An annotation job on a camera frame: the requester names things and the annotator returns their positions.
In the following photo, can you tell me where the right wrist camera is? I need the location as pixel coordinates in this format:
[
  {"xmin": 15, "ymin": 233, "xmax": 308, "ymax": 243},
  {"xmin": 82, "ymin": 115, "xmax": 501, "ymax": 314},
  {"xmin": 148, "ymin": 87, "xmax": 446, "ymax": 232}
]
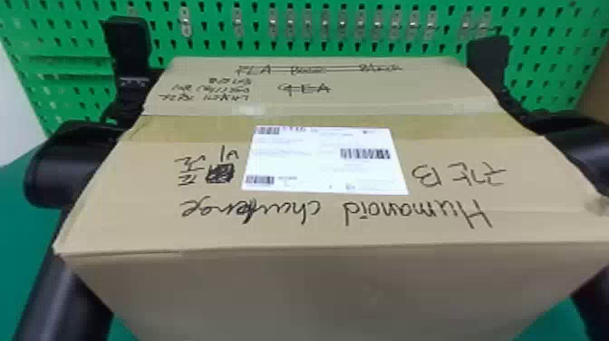
[{"xmin": 465, "ymin": 34, "xmax": 513, "ymax": 93}]

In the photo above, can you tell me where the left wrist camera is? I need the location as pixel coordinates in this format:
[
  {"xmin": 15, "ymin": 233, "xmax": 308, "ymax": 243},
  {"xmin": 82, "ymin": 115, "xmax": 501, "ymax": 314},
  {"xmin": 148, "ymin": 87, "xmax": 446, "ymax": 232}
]
[{"xmin": 101, "ymin": 15, "xmax": 153, "ymax": 80}]

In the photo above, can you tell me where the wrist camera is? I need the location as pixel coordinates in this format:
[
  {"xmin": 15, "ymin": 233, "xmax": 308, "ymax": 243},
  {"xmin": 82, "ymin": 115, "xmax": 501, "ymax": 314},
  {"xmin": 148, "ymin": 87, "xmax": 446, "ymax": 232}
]
[
  {"xmin": 101, "ymin": 15, "xmax": 153, "ymax": 80},
  {"xmin": 465, "ymin": 34, "xmax": 513, "ymax": 93}
]

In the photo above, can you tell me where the cardboard box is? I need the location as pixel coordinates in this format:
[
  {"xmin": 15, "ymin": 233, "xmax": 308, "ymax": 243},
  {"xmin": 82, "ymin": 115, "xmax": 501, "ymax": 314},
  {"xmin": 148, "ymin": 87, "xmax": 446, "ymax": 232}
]
[{"xmin": 53, "ymin": 55, "xmax": 609, "ymax": 341}]

